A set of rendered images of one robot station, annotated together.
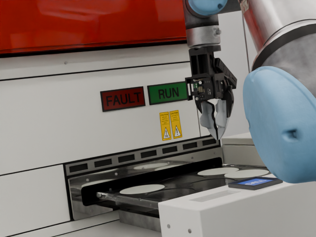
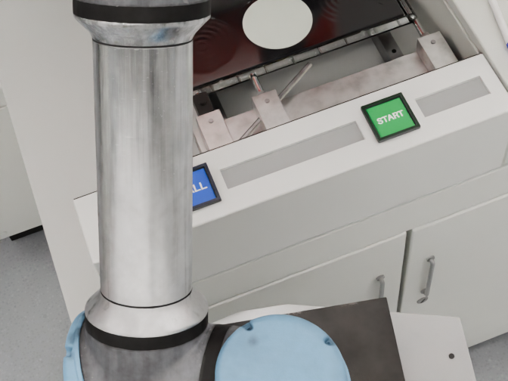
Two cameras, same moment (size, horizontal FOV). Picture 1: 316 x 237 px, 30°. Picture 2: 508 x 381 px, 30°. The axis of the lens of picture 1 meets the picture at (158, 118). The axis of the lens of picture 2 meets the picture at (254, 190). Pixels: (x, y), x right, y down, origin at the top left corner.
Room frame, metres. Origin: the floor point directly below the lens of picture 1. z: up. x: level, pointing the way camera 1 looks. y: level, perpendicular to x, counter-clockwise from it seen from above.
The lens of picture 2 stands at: (0.31, -0.40, 1.94)
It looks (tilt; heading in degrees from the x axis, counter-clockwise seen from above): 60 degrees down; 20
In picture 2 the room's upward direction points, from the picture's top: 9 degrees counter-clockwise
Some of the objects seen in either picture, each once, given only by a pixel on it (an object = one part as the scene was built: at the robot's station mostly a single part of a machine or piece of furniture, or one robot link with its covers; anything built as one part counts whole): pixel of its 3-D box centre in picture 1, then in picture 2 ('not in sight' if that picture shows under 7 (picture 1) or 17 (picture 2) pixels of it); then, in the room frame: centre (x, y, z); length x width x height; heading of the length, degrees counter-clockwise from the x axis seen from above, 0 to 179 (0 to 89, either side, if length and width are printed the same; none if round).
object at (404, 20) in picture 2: not in sight; (292, 60); (1.10, -0.20, 0.90); 0.38 x 0.01 x 0.01; 123
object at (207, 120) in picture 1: (206, 121); not in sight; (1.34, -0.11, 1.03); 0.06 x 0.03 x 0.09; 152
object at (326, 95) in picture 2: not in sight; (328, 114); (1.04, -0.26, 0.87); 0.36 x 0.08 x 0.03; 123
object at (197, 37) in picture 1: (204, 37); not in sight; (1.33, -0.13, 1.21); 0.08 x 0.08 x 0.05
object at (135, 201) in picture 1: (140, 202); not in sight; (1.15, 0.05, 0.90); 0.37 x 0.01 x 0.01; 33
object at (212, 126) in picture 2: not in sight; (218, 140); (0.95, -0.12, 0.89); 0.08 x 0.03 x 0.03; 33
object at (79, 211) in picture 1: (152, 180); not in sight; (1.42, 0.03, 0.89); 0.44 x 0.02 x 0.10; 123
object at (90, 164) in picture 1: (147, 154); not in sight; (1.42, 0.03, 0.96); 0.44 x 0.01 x 0.02; 123
